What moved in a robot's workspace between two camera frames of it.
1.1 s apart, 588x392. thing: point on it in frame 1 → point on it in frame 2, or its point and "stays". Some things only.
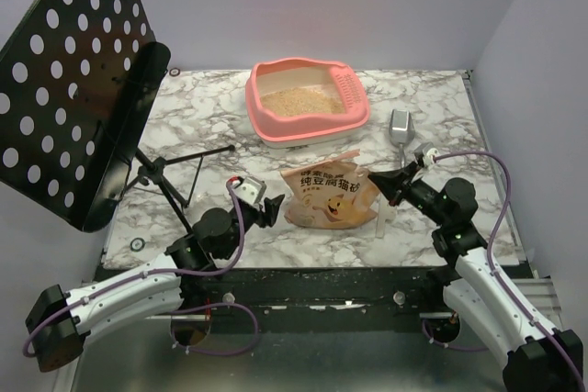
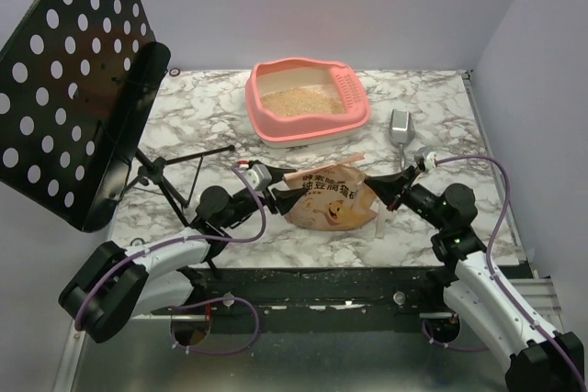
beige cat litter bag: (336, 194) stays
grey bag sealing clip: (386, 213) stays
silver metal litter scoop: (401, 130) stays
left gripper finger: (271, 209) → (286, 199)
